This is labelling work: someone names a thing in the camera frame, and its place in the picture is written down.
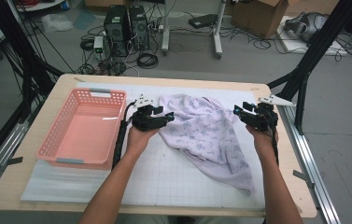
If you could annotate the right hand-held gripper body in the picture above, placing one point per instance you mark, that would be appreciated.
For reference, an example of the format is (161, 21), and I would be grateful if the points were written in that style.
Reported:
(262, 119)

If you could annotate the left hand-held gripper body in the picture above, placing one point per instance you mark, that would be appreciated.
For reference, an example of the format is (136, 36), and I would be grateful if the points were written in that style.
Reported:
(144, 119)

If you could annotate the lilac printed towel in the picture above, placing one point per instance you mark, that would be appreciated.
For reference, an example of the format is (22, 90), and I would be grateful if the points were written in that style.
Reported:
(201, 133)

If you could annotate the pink plastic basket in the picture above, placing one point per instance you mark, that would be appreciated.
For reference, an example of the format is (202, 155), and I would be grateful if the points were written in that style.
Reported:
(83, 130)

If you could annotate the person's left hand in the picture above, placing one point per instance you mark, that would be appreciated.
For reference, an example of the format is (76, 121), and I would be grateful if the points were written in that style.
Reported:
(139, 140)

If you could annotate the person's right hand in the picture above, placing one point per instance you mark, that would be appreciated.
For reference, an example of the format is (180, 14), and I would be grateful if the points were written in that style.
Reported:
(262, 141)

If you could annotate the white grid mat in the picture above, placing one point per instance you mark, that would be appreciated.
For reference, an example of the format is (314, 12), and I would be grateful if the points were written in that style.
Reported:
(170, 180)

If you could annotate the white floor board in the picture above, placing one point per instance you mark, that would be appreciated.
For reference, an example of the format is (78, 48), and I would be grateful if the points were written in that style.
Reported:
(292, 45)

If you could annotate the white metal stand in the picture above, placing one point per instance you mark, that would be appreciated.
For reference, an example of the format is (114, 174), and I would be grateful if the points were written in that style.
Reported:
(217, 37)

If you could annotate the black computer tower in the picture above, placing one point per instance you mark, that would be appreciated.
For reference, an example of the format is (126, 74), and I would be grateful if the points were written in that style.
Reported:
(139, 28)
(116, 31)

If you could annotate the brown cardboard box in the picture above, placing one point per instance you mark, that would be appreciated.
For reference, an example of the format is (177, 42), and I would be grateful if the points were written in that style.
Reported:
(257, 18)

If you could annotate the white power box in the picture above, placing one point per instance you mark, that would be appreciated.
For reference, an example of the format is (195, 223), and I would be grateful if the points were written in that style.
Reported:
(98, 43)

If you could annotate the black flat device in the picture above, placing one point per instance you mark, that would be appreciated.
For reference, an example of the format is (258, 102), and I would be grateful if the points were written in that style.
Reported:
(203, 20)

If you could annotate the grey helmet-like device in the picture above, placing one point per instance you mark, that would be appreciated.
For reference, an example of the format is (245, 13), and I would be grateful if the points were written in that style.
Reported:
(304, 25)

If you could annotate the grey-white foam sheet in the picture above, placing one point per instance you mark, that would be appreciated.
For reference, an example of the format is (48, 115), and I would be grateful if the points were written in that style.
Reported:
(58, 186)

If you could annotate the teal floor sheet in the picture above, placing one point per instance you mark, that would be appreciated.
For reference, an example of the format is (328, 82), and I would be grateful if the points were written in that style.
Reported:
(84, 19)

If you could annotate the clear plastic bag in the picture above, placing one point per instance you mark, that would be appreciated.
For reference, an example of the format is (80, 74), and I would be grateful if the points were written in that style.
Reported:
(57, 22)

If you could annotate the round white table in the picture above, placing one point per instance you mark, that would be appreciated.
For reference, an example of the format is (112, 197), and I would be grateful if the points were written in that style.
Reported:
(39, 5)

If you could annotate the aluminium rail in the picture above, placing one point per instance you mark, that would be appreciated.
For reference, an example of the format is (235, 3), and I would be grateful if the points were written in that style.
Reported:
(5, 146)
(301, 149)

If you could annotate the black clamp bracket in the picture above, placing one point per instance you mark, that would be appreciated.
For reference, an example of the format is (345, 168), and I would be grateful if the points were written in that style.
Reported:
(302, 178)
(11, 161)

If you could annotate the black metal frame stand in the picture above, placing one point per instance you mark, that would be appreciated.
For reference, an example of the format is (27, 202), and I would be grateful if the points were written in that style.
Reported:
(316, 46)
(30, 71)

